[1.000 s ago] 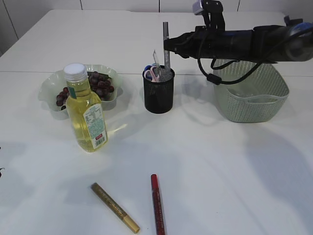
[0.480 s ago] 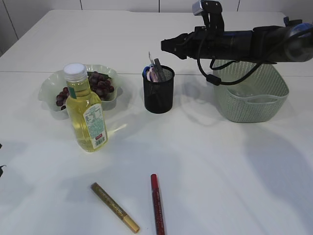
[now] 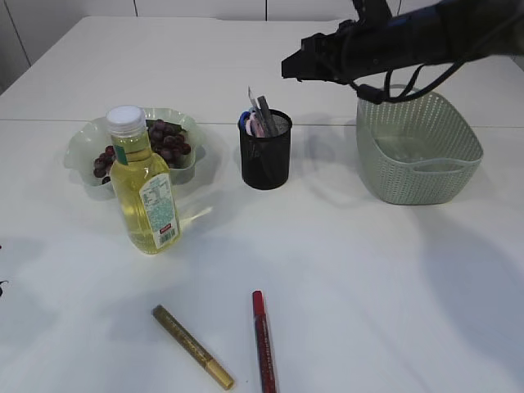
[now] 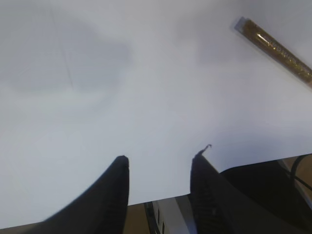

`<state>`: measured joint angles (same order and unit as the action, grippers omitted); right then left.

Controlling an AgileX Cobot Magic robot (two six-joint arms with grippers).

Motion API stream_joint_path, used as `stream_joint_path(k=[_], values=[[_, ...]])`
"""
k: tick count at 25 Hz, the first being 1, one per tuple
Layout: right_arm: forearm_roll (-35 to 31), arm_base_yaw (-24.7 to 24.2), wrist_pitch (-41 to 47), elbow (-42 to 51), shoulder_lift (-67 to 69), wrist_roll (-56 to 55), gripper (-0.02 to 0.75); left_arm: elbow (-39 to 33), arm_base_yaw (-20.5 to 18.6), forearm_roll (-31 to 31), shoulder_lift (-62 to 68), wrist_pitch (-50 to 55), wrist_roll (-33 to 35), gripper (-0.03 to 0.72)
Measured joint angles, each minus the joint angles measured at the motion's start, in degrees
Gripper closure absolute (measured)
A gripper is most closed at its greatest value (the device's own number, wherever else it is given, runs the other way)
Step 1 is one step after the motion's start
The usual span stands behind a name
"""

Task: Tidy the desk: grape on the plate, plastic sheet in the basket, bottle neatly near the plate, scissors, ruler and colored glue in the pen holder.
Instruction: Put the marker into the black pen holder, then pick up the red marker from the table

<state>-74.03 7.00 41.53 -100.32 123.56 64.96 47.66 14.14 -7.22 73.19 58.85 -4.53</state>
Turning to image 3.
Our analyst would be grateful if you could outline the gold glitter pen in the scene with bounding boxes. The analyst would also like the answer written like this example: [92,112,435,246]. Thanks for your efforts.
[151,305,235,391]

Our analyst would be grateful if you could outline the red glitter pen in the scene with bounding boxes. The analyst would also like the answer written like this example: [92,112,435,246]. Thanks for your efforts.
[252,290,278,393]

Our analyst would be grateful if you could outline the blue scissors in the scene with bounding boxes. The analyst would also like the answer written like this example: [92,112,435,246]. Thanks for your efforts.
[238,111,251,133]

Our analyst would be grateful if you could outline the green woven plastic basket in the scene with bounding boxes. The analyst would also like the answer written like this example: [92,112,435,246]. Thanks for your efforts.
[356,92,484,206]

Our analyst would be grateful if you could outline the pale green wavy plate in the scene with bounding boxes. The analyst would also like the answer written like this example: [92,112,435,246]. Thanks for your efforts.
[63,107,205,200]

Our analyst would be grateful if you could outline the yellow oil bottle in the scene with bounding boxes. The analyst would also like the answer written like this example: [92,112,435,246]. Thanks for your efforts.
[106,105,180,255]

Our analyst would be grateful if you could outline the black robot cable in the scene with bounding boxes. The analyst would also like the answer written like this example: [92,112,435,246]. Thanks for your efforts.
[339,0,524,104]

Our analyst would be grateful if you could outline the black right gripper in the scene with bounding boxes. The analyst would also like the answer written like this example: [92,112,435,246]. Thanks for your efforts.
[281,1,523,82]

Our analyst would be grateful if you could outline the pink scissors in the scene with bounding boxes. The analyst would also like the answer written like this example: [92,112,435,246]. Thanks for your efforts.
[245,111,265,138]

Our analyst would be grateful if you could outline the clear plastic sheet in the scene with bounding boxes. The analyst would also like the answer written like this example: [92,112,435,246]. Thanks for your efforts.
[388,139,438,163]

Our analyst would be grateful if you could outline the red artificial grape bunch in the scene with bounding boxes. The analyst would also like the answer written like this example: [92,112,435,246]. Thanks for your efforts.
[93,119,192,183]

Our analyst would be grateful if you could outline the silver glitter pen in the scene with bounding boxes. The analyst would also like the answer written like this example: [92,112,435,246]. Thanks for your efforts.
[257,96,278,138]

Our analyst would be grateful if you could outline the black mesh pen holder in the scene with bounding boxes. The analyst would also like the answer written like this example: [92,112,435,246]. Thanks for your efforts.
[237,109,292,190]

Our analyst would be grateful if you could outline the clear plastic ruler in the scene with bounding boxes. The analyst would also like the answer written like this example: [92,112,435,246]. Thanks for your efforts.
[247,87,260,112]

